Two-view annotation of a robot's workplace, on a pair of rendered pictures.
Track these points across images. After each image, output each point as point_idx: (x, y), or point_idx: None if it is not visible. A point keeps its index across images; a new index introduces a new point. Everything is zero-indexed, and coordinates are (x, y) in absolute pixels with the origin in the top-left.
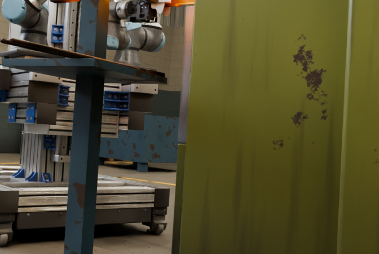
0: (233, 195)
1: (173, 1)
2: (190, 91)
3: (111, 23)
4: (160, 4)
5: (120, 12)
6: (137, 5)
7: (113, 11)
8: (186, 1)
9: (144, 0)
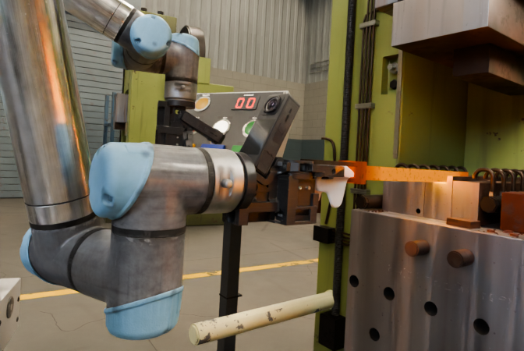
0: None
1: (365, 176)
2: None
3: (183, 238)
4: (339, 182)
5: (228, 198)
6: (290, 180)
7: (200, 193)
8: (383, 179)
9: (316, 171)
